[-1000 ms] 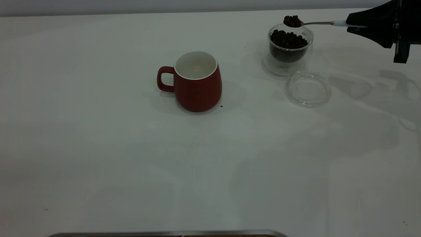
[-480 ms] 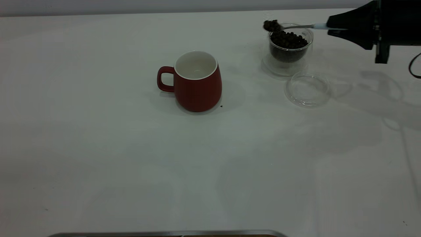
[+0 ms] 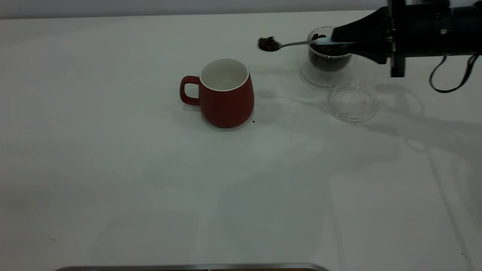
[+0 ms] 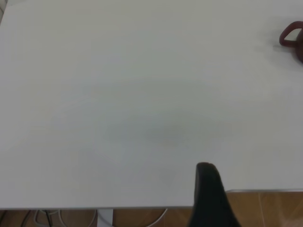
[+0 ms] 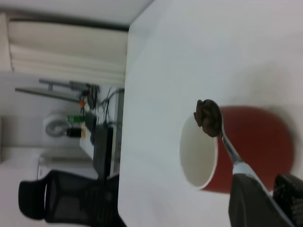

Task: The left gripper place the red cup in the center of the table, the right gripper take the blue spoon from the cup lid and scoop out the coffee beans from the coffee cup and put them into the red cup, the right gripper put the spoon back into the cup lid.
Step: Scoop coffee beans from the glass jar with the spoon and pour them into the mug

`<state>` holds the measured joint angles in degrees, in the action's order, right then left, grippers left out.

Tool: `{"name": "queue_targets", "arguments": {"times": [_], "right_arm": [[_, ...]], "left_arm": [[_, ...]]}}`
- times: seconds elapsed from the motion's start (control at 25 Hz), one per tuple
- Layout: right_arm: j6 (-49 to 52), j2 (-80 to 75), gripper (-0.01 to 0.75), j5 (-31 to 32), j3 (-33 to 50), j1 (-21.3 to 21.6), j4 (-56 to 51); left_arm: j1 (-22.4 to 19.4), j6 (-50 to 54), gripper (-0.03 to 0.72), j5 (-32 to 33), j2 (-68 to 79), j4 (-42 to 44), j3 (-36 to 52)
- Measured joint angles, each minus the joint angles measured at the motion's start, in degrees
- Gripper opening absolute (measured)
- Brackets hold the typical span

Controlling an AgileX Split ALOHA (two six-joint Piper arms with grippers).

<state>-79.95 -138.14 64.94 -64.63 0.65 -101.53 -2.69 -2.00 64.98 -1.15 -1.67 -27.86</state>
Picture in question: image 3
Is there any clear round glass lid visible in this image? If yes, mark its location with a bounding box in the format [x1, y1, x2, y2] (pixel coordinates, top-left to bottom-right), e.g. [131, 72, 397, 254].
[326, 80, 380, 123]

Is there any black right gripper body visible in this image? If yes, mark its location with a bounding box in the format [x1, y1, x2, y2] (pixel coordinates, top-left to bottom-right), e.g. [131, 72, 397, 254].
[388, 0, 452, 78]

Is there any clear glass cup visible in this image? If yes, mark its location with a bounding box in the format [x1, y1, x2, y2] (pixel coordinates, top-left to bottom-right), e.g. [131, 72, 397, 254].
[299, 26, 355, 88]

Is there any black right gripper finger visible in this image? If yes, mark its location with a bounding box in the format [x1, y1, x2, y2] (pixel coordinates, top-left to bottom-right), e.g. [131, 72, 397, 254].
[352, 42, 389, 64]
[331, 8, 389, 43]

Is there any metal spoon pale blue handle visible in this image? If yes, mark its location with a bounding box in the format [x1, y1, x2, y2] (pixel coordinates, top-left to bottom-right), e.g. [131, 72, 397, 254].
[258, 36, 356, 52]

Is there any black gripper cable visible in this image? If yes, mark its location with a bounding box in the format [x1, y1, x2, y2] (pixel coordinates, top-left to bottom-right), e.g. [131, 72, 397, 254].
[429, 54, 481, 93]

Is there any red ceramic mug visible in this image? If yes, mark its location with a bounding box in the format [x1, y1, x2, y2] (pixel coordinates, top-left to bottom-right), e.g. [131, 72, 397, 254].
[180, 58, 255, 129]

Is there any dark coffee beans pile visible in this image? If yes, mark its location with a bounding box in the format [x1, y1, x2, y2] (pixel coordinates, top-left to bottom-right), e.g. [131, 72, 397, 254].
[309, 34, 352, 72]

